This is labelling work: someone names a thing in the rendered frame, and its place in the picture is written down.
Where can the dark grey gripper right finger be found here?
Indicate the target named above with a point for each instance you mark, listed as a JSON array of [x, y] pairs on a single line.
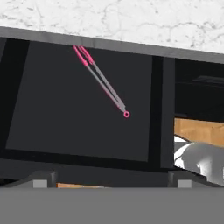
[[180, 177]]

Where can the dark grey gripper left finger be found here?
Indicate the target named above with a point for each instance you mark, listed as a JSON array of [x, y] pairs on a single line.
[[43, 177]]

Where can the dark grey open drawer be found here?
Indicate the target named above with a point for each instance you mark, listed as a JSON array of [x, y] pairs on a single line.
[[73, 122]]

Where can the pink and grey tongs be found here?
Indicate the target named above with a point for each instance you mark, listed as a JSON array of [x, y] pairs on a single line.
[[106, 85]]

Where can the white grey rounded object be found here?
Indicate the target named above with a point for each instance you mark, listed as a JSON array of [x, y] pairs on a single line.
[[201, 159]]

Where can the dark grey cupboard front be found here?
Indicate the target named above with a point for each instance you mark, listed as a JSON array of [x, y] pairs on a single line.
[[198, 99]]

